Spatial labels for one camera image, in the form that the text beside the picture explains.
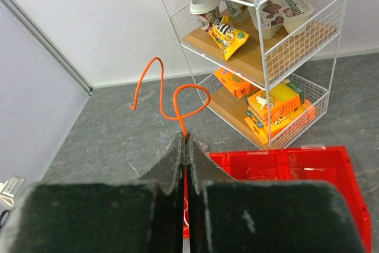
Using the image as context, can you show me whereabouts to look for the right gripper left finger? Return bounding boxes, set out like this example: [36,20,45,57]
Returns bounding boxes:
[1,133,185,252]

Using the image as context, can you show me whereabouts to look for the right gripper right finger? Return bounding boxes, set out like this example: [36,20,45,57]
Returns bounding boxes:
[186,135,366,252]

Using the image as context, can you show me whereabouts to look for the white cable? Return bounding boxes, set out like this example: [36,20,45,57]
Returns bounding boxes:
[183,196,190,229]

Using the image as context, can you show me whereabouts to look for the orange snack box stack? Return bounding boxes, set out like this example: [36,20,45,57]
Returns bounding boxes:
[245,78,316,145]

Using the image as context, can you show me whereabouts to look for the red three-compartment bin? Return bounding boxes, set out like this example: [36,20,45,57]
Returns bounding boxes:
[182,145,372,253]

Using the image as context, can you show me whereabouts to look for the orange snack pack upper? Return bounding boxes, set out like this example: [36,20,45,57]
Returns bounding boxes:
[213,68,260,98]

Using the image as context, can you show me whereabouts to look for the yellow candy bag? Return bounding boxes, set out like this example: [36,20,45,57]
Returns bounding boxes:
[208,15,249,60]

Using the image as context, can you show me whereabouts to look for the small patterned cup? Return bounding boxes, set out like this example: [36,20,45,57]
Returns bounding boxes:
[225,0,250,22]

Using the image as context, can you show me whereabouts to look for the white lidded cup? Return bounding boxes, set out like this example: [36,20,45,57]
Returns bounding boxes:
[189,0,221,32]

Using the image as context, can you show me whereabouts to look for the white object on shelf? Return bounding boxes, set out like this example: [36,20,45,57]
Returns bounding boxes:
[259,0,314,40]

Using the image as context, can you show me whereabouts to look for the white wire wooden shelf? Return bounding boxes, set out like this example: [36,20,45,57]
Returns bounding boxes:
[149,0,353,150]

